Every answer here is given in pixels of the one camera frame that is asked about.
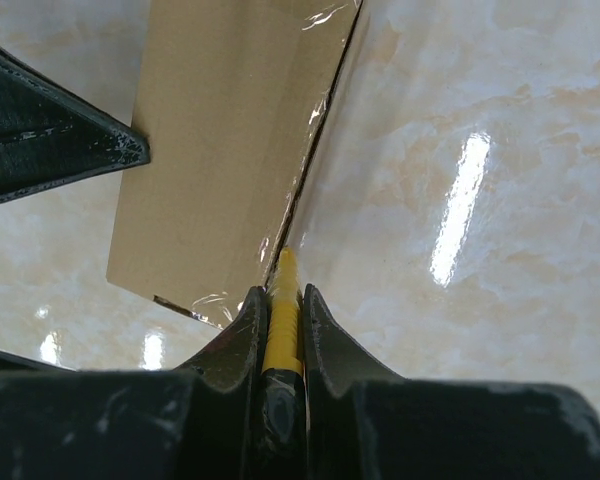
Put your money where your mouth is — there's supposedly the yellow utility knife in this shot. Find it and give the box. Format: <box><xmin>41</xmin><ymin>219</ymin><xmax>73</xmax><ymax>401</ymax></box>
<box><xmin>259</xmin><ymin>247</ymin><xmax>305</xmax><ymax>461</ymax></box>

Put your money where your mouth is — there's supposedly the brown cardboard express box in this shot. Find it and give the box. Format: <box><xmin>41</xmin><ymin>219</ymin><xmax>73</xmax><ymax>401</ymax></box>
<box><xmin>106</xmin><ymin>1</ymin><xmax>365</xmax><ymax>328</ymax></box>

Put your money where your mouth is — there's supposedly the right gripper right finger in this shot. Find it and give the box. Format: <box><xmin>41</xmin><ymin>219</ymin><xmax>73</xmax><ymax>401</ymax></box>
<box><xmin>302</xmin><ymin>285</ymin><xmax>600</xmax><ymax>479</ymax></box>

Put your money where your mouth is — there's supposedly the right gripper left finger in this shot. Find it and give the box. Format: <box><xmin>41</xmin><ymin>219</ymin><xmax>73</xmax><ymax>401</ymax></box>
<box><xmin>0</xmin><ymin>287</ymin><xmax>268</xmax><ymax>479</ymax></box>

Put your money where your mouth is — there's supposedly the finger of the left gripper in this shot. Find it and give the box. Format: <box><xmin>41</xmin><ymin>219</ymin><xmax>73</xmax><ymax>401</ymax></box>
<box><xmin>0</xmin><ymin>47</ymin><xmax>150</xmax><ymax>204</ymax></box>

